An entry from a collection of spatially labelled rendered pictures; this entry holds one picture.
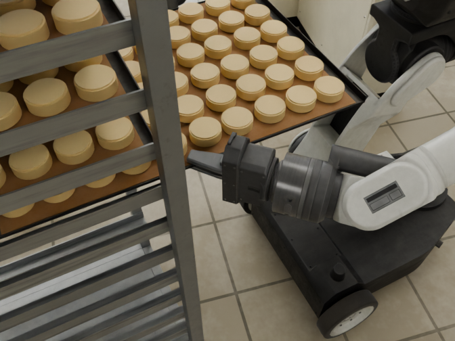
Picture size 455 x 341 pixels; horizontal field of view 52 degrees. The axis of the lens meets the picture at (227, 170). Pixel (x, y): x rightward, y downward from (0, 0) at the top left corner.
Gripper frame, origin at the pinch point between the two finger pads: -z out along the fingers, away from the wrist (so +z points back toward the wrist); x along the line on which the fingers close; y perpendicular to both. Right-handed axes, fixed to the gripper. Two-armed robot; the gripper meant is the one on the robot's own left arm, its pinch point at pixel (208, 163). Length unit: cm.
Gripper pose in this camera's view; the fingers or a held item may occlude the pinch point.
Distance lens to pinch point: 68.9
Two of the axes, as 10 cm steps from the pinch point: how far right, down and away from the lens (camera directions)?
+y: -3.2, 7.3, -6.0
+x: 0.0, -6.4, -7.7
